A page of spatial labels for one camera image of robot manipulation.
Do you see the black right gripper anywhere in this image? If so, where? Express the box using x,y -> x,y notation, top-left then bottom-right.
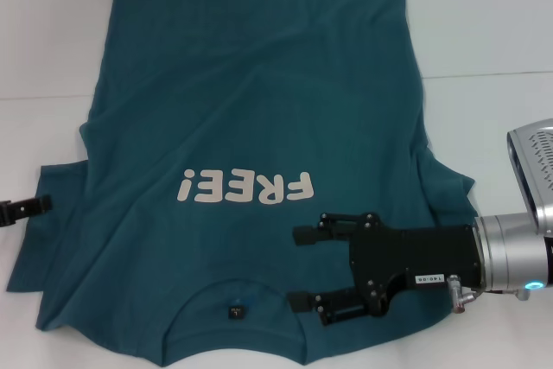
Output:
288,212 -> 483,328

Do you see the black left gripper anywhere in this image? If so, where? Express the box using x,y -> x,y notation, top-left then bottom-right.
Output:
0,194 -> 53,228

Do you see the teal t-shirt with FREE print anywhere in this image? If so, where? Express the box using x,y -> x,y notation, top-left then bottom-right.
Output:
4,0 -> 476,369

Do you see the silver cable connector plug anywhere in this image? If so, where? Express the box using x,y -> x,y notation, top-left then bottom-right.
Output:
446,273 -> 519,315

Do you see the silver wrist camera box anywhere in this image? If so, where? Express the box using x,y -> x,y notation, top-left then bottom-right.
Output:
505,117 -> 553,232

